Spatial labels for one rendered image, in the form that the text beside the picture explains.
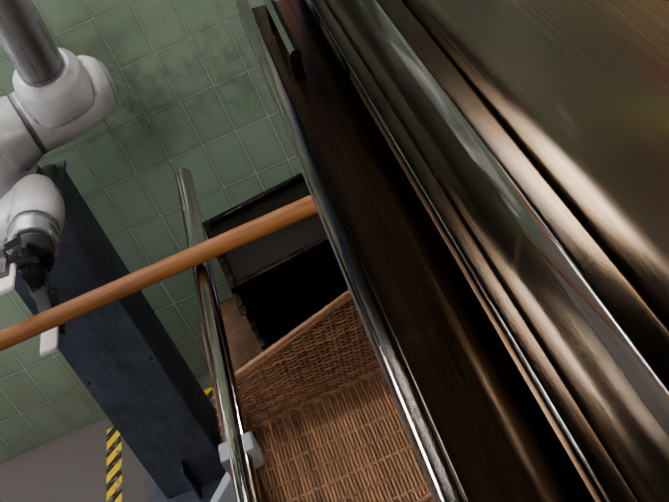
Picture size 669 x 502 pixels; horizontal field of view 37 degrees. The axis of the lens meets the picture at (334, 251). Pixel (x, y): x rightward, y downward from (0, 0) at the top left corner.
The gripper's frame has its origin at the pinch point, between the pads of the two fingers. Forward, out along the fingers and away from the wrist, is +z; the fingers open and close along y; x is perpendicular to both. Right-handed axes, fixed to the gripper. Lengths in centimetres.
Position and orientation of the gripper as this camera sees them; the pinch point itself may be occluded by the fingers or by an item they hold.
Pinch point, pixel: (27, 319)
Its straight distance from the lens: 166.5
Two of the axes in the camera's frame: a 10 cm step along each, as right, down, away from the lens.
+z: 2.0, 5.5, -8.1
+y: 3.4, 7.4, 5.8
